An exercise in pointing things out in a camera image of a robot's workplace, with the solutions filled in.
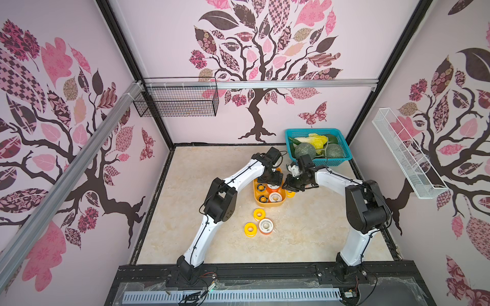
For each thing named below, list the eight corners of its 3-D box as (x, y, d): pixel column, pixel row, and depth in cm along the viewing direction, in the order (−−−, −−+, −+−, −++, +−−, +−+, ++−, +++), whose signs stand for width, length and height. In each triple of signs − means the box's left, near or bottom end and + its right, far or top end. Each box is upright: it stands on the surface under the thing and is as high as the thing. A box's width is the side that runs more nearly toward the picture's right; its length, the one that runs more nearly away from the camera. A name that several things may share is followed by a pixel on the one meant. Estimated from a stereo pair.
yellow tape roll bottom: (244, 237, 86) (243, 235, 84) (244, 224, 90) (244, 222, 88) (256, 237, 86) (256, 235, 84) (256, 224, 90) (256, 222, 88)
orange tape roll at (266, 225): (258, 234, 86) (259, 233, 84) (258, 219, 91) (258, 217, 89) (273, 234, 86) (274, 233, 84) (272, 219, 91) (272, 217, 89)
